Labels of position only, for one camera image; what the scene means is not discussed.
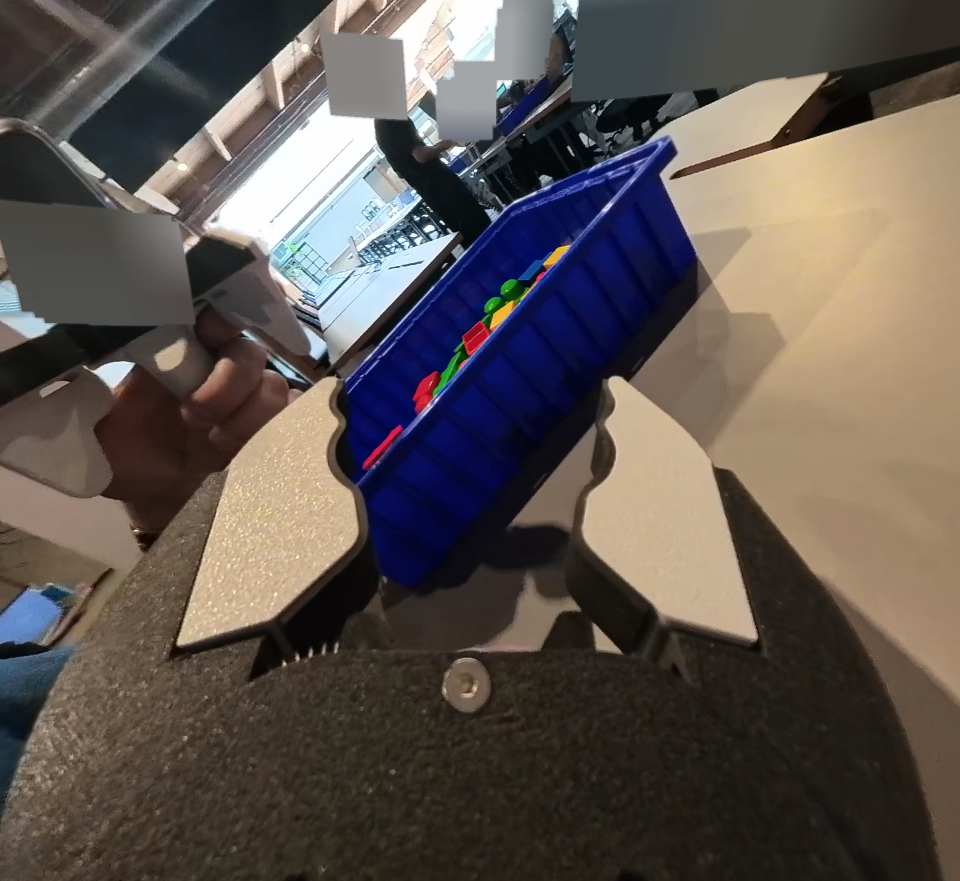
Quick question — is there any white background table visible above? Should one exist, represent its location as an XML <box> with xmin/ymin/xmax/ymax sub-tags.
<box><xmin>321</xmin><ymin>232</ymin><xmax>462</xmax><ymax>372</ymax></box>

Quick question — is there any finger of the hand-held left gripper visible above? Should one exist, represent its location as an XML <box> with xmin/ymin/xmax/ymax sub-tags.
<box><xmin>183</xmin><ymin>228</ymin><xmax>318</xmax><ymax>365</ymax></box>

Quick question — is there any person's left hand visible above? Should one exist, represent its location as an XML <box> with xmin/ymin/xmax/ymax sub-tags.
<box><xmin>93</xmin><ymin>309</ymin><xmax>306</xmax><ymax>528</ymax></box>

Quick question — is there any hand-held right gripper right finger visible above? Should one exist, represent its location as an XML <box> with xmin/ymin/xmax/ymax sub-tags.
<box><xmin>566</xmin><ymin>375</ymin><xmax>760</xmax><ymax>656</ymax></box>

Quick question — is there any blue plastic bin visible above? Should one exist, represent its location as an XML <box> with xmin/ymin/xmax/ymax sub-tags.
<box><xmin>341</xmin><ymin>138</ymin><xmax>699</xmax><ymax>590</ymax></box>

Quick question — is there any person's blue jeans leg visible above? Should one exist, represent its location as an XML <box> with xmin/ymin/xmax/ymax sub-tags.
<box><xmin>0</xmin><ymin>641</ymin><xmax>76</xmax><ymax>822</ymax></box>

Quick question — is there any blue storage bin on desk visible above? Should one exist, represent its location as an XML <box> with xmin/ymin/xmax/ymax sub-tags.
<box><xmin>495</xmin><ymin>80</ymin><xmax>560</xmax><ymax>136</ymax></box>

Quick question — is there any pile of colourful mega blocks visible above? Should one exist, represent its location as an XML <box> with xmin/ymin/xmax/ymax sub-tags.
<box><xmin>362</xmin><ymin>245</ymin><xmax>575</xmax><ymax>470</ymax></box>

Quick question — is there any black hanging screen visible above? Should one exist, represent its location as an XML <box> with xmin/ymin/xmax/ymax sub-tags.
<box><xmin>67</xmin><ymin>0</ymin><xmax>421</xmax><ymax>185</ymax></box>

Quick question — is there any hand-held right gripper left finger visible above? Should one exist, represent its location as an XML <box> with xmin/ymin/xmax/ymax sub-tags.
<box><xmin>172</xmin><ymin>375</ymin><xmax>374</xmax><ymax>656</ymax></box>

